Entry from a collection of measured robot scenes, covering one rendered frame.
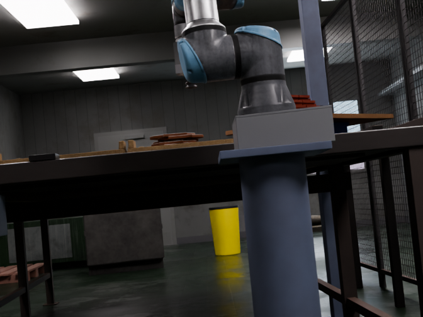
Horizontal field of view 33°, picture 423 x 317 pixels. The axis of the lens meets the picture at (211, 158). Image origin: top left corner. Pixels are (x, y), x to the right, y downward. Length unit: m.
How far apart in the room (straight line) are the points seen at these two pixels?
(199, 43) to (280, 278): 0.62
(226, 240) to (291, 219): 7.69
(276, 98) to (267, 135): 0.11
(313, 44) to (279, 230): 2.55
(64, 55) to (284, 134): 7.98
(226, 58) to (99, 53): 7.77
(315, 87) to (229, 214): 5.43
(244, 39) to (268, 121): 0.23
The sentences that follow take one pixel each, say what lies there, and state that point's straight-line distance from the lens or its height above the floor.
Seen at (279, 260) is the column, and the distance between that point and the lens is 1.75.
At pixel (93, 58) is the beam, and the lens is 9.52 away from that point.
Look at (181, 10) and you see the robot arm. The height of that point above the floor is 1.36.
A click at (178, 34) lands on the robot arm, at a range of 2.34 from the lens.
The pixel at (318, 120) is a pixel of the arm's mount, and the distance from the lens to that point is 1.74.
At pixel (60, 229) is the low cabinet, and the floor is 0.55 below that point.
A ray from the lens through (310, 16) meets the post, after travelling 4.22.
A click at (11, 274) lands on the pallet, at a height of 0.10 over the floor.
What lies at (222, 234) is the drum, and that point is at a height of 0.28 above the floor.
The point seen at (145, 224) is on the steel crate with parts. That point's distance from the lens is 8.42.
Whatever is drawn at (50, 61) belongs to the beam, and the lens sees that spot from 9.62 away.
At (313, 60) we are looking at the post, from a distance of 4.17.
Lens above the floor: 0.76
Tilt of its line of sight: 3 degrees up
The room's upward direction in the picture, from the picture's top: 5 degrees counter-clockwise
